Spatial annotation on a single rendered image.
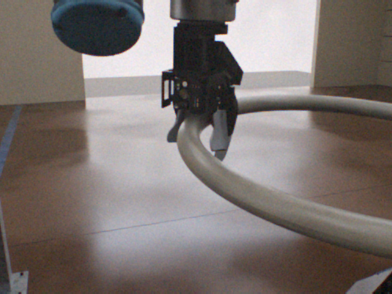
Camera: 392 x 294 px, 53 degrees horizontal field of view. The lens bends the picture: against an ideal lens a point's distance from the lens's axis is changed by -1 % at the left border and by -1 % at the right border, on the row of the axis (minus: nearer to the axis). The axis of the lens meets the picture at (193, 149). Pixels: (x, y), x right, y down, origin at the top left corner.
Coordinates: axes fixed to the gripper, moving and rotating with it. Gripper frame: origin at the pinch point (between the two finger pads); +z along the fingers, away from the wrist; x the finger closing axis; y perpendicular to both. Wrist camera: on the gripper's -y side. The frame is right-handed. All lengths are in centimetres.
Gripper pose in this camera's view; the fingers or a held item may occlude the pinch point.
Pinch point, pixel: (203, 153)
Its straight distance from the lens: 62.7
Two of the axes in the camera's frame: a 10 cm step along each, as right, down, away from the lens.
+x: 9.0, 1.9, -4.0
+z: -0.3, 9.3, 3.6
